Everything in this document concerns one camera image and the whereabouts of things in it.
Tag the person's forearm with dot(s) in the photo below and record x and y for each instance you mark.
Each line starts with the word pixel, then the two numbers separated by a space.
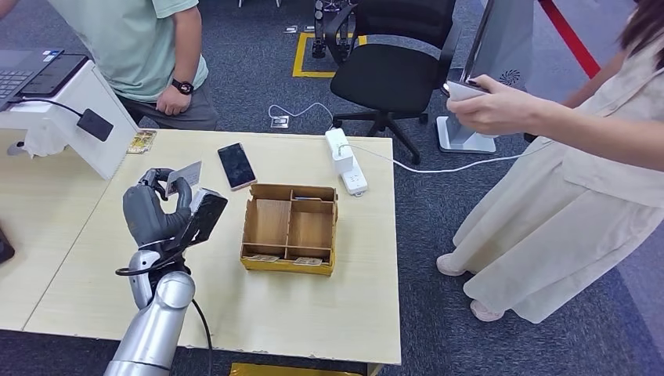
pixel 188 52
pixel 612 135
pixel 596 83

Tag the white plug-in charger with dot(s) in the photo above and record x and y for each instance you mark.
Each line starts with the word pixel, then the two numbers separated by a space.
pixel 342 161

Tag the stack of patterned key cards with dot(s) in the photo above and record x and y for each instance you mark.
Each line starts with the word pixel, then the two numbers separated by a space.
pixel 141 141

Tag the crumpled white tissue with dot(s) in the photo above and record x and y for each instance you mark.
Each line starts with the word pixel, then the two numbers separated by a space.
pixel 44 142

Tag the black smartphone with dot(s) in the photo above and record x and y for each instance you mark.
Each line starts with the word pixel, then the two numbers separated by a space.
pixel 236 166

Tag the white ID card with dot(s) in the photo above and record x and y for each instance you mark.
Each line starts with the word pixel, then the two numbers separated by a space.
pixel 189 174

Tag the pale shoe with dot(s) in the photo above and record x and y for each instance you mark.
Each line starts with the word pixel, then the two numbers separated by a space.
pixel 485 312
pixel 448 264

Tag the person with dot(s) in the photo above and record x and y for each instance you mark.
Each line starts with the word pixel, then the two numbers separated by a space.
pixel 570 218
pixel 129 41

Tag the wooden divided box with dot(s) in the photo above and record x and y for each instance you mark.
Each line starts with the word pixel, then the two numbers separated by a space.
pixel 272 223

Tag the black wristwatch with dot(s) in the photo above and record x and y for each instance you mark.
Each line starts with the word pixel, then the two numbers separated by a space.
pixel 182 86

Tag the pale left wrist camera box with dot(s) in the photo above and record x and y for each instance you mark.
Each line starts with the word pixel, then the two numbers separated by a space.
pixel 207 215

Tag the red floor tape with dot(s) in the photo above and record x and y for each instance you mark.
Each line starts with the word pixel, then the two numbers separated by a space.
pixel 568 36

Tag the blue-edged card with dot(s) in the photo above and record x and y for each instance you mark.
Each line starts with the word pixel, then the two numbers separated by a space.
pixel 307 199

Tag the room key card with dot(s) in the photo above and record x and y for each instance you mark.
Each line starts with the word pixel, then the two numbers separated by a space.
pixel 264 258
pixel 308 261

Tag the grey laptop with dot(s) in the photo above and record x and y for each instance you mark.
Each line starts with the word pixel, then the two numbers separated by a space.
pixel 15 72

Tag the black power adapter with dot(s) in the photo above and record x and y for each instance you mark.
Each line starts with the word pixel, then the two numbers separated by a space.
pixel 95 124

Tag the yellow floor tape square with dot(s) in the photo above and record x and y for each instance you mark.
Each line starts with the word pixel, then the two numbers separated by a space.
pixel 299 57

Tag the white power strip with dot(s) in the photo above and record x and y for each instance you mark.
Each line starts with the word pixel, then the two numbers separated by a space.
pixel 355 181

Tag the white handheld controller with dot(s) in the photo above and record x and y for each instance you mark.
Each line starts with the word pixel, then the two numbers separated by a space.
pixel 460 91

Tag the black metal stand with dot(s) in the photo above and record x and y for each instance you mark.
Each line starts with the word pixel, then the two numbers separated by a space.
pixel 319 31

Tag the small grey metal piece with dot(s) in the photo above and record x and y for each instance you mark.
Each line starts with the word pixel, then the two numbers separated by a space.
pixel 15 149

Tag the grey kiosk stand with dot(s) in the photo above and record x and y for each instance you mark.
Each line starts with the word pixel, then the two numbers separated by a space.
pixel 498 46

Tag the black office chair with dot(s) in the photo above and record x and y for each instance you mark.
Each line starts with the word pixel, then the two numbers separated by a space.
pixel 386 78

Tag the person's hand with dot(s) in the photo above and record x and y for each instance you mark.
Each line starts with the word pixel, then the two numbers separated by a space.
pixel 498 111
pixel 172 103

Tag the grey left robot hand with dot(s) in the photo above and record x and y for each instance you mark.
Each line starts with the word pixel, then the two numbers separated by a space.
pixel 150 218

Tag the yellow board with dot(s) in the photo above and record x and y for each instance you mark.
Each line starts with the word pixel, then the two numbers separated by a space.
pixel 290 370

